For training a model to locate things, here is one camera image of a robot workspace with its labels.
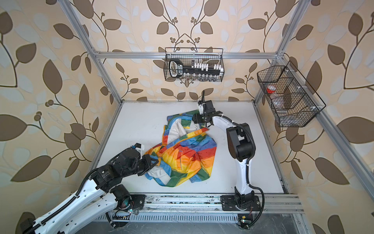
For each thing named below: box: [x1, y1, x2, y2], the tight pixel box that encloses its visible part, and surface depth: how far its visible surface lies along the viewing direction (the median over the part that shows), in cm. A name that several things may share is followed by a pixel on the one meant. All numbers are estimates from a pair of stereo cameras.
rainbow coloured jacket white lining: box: [144, 109, 218, 187], surface depth 89 cm
